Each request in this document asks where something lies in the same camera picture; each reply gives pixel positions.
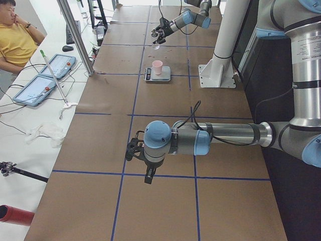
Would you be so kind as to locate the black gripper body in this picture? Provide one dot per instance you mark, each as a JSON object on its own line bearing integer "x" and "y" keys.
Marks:
{"x": 166, "y": 28}
{"x": 151, "y": 165}

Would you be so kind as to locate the white pedestal column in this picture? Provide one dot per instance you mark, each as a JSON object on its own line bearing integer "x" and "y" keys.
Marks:
{"x": 218, "y": 72}

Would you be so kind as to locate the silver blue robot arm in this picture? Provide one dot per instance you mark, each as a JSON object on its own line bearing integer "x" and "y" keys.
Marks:
{"x": 185, "y": 17}
{"x": 300, "y": 137}

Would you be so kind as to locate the red cylinder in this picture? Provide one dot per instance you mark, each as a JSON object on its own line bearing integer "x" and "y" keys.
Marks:
{"x": 15, "y": 215}

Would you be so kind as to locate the grabber stick green handle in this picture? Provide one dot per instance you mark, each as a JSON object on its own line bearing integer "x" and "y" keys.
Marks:
{"x": 67, "y": 103}

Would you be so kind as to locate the person in yellow shirt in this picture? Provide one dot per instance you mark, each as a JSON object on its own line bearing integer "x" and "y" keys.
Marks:
{"x": 19, "y": 39}

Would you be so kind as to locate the black tripod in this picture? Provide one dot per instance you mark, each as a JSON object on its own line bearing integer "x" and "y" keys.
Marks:
{"x": 8, "y": 167}

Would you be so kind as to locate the clear glass sauce bottle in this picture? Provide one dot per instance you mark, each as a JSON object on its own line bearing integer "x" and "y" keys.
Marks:
{"x": 154, "y": 39}

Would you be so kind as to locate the near blue teach pendant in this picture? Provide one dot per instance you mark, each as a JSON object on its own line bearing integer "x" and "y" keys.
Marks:
{"x": 35, "y": 91}

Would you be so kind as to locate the blue teach pendant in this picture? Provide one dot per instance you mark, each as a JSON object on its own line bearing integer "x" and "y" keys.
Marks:
{"x": 35, "y": 91}
{"x": 61, "y": 65}

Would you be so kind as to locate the pink plastic cup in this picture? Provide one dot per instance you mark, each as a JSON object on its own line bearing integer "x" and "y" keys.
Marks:
{"x": 157, "y": 67}

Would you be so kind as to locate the black computer mouse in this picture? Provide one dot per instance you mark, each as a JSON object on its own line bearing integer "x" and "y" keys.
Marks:
{"x": 67, "y": 48}

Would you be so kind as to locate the silver digital kitchen scale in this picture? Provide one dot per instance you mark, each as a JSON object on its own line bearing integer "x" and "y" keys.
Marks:
{"x": 150, "y": 76}

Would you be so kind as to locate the far blue teach pendant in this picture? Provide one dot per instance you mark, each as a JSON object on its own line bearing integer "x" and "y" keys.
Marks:
{"x": 61, "y": 65}

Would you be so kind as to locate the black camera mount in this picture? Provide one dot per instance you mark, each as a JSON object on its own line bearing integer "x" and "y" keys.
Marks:
{"x": 135, "y": 148}

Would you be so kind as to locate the aluminium frame post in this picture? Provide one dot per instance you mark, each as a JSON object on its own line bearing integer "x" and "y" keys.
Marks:
{"x": 68, "y": 16}

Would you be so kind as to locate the white crumpled cloth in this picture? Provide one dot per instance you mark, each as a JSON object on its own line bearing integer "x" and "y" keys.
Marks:
{"x": 48, "y": 130}

